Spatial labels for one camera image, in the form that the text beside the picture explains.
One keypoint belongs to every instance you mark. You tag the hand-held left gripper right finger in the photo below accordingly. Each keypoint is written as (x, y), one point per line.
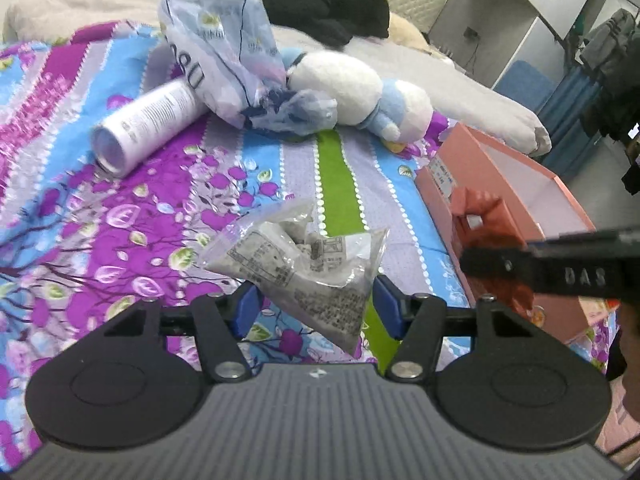
(387, 305)

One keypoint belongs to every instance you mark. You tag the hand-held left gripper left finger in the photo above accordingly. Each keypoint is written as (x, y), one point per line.
(247, 305)

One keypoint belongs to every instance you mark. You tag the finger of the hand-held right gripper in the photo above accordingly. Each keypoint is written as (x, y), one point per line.
(495, 260)

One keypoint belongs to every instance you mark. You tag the red brown snack packet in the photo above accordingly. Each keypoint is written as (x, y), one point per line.
(487, 220)

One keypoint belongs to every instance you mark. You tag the white grey snack packet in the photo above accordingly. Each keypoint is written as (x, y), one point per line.
(300, 280)

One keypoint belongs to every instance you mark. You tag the pink cardboard box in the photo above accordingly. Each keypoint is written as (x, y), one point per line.
(520, 180)

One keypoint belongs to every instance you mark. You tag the person's right hand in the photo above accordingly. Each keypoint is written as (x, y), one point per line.
(630, 340)

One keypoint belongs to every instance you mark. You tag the floral striped bedsheet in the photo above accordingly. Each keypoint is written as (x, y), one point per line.
(150, 200)

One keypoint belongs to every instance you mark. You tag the pink printed garment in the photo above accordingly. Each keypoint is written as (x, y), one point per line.
(625, 420)

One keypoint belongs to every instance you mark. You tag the grey duvet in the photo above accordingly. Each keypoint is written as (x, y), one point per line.
(475, 105)

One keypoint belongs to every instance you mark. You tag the blue curtain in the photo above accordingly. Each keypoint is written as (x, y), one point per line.
(570, 105)

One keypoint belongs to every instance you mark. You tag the crumpled clear plastic wrapper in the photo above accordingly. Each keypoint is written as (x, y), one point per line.
(300, 110)

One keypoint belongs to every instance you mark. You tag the white cylindrical tube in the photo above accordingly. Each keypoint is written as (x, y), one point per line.
(145, 120)

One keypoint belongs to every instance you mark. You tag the hanging dark clothes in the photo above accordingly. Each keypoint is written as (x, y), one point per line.
(610, 60)

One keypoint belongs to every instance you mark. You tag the white and blue plush toy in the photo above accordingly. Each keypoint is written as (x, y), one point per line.
(340, 85)

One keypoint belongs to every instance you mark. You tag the beige pillow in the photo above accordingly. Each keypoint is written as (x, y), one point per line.
(405, 32)

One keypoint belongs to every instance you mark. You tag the white cabinet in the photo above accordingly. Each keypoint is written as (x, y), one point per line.
(480, 15)

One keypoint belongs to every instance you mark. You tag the blue white plastic bag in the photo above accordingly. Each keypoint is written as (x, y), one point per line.
(225, 50)

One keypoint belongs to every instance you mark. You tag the black jacket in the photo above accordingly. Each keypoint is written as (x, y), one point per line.
(325, 5)

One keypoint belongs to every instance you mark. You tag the black wall plug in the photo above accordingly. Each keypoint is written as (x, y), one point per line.
(470, 33)

